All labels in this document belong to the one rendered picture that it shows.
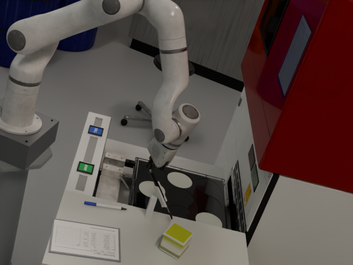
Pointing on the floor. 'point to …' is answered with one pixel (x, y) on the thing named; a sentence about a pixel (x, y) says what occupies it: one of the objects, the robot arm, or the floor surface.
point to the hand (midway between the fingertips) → (151, 164)
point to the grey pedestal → (13, 202)
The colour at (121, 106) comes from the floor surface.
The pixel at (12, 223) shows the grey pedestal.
